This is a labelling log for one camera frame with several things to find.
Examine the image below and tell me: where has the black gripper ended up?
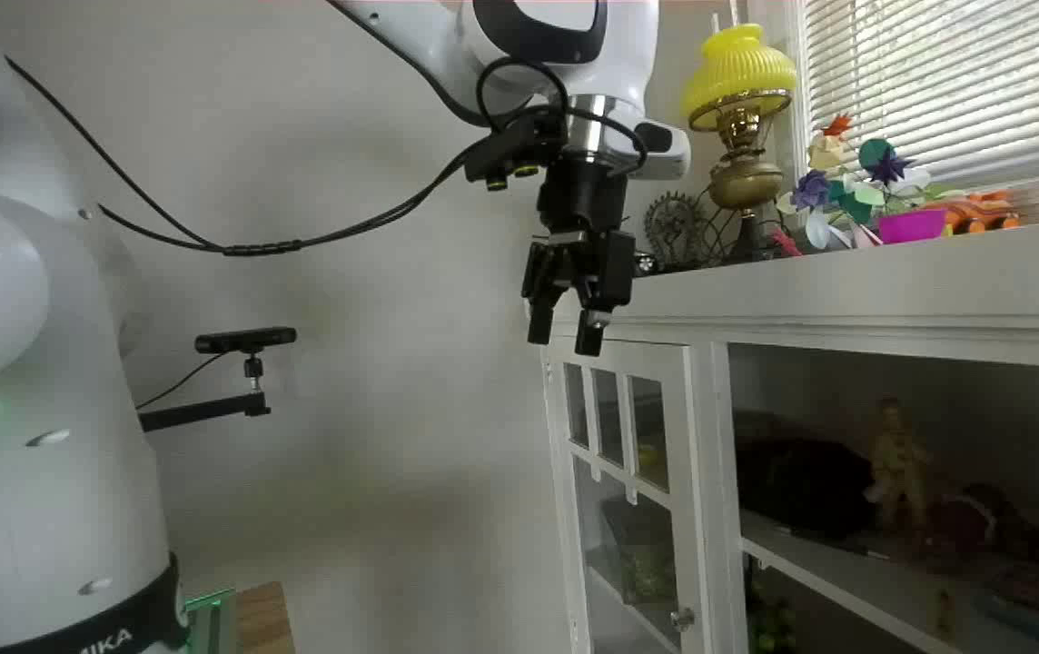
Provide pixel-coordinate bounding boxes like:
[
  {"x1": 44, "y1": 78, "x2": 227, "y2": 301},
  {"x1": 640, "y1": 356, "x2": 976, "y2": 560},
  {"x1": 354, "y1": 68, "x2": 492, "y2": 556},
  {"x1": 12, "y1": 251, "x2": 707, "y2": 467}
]
[{"x1": 520, "y1": 161, "x2": 641, "y2": 359}]

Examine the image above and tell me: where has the magenta plastic cup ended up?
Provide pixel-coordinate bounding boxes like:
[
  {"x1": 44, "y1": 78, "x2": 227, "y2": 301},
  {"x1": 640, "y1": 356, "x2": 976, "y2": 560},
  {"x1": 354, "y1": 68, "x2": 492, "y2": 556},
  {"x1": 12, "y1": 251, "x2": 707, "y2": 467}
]
[{"x1": 873, "y1": 204, "x2": 956, "y2": 251}]

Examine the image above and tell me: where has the white glass cabinet door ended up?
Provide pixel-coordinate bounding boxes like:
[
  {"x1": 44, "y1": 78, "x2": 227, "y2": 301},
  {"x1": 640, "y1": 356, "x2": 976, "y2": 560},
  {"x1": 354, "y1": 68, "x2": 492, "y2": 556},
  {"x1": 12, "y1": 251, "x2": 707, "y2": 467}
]
[{"x1": 542, "y1": 341, "x2": 707, "y2": 654}]

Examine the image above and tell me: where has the white cabinet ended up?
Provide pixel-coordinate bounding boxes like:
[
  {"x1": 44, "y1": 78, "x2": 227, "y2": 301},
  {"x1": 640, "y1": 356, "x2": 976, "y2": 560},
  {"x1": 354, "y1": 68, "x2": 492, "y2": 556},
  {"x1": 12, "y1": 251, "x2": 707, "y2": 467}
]
[{"x1": 536, "y1": 214, "x2": 1039, "y2": 654}]

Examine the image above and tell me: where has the colourful toy pile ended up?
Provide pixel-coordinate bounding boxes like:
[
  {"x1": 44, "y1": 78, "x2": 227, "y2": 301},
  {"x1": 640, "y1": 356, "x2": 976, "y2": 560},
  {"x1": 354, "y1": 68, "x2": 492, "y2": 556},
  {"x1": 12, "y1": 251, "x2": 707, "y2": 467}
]
[{"x1": 782, "y1": 136, "x2": 963, "y2": 254}]

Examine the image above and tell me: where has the yellow shade brass oil lamp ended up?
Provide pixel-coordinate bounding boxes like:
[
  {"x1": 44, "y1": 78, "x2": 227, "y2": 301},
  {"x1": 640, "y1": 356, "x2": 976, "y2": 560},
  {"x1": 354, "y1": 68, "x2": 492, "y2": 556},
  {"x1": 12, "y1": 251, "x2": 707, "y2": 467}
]
[{"x1": 678, "y1": 0, "x2": 804, "y2": 267}]

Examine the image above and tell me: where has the colourful toy rooster figurine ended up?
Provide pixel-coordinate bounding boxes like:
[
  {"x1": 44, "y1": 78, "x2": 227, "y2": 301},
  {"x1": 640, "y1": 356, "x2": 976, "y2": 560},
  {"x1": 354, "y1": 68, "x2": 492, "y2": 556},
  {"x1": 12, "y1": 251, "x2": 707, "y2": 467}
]
[{"x1": 804, "y1": 112, "x2": 864, "y2": 181}]

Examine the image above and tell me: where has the tan standing figurine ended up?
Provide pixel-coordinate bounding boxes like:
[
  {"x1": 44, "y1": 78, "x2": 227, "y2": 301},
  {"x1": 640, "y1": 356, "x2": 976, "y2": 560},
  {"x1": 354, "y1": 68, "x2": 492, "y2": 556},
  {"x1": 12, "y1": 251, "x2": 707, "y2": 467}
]
[{"x1": 860, "y1": 398, "x2": 938, "y2": 539}]

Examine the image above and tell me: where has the wooden board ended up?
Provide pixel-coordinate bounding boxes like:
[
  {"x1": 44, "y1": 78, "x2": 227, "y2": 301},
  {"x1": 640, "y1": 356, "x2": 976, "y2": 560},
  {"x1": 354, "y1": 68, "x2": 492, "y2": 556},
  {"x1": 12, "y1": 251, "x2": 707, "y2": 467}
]
[{"x1": 232, "y1": 577, "x2": 300, "y2": 654}]

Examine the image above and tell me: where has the orange plastic toy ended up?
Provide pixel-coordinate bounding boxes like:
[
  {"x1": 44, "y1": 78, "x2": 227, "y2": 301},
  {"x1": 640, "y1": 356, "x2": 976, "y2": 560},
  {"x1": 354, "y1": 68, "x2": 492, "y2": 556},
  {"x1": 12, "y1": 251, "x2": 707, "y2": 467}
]
[{"x1": 940, "y1": 189, "x2": 1029, "y2": 241}]

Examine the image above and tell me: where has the dark red round object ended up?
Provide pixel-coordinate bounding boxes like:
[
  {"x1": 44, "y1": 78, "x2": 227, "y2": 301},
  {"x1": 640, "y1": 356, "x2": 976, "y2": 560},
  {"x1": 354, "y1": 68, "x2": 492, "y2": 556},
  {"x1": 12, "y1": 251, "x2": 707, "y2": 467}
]
[{"x1": 927, "y1": 486, "x2": 1003, "y2": 562}]

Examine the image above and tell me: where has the green clamp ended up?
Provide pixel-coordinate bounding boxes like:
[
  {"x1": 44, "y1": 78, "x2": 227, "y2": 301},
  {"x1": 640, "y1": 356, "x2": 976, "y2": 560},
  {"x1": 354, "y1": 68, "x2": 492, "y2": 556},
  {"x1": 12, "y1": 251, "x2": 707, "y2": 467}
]
[{"x1": 176, "y1": 587, "x2": 238, "y2": 654}]

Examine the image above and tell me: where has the white slatted vent panel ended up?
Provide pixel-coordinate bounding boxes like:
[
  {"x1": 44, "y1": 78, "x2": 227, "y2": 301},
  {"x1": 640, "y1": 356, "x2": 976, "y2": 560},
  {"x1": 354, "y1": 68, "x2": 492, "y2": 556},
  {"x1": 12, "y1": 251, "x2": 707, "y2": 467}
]
[{"x1": 799, "y1": 0, "x2": 1039, "y2": 189}]

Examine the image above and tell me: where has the dark wire ball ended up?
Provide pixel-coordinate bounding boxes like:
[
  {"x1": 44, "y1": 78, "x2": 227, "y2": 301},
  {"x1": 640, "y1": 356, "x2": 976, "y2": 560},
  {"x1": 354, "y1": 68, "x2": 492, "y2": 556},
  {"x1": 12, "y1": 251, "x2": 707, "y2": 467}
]
[{"x1": 641, "y1": 189, "x2": 718, "y2": 274}]

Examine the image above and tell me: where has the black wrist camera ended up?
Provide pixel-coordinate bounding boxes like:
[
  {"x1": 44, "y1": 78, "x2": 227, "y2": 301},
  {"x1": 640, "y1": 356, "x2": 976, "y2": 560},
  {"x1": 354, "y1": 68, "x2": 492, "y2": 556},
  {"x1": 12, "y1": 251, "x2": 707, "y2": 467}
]
[{"x1": 460, "y1": 109, "x2": 565, "y2": 193}]

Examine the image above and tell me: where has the black stereo camera bar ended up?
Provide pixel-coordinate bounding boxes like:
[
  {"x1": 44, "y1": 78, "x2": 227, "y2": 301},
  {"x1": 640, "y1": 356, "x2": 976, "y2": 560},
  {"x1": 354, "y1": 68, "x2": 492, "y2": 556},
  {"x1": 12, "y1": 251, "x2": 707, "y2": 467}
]
[{"x1": 192, "y1": 324, "x2": 300, "y2": 359}]

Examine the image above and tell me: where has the black cable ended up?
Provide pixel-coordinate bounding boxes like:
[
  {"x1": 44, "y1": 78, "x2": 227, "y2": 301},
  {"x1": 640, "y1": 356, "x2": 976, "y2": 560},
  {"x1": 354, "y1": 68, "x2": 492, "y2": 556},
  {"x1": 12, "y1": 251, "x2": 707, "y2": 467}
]
[{"x1": 4, "y1": 52, "x2": 649, "y2": 263}]

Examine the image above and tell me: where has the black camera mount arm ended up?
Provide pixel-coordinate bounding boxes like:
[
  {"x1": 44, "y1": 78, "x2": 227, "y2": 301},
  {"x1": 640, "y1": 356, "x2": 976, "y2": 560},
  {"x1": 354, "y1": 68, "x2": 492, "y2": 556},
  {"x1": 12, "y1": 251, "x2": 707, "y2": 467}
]
[{"x1": 134, "y1": 353, "x2": 276, "y2": 438}]

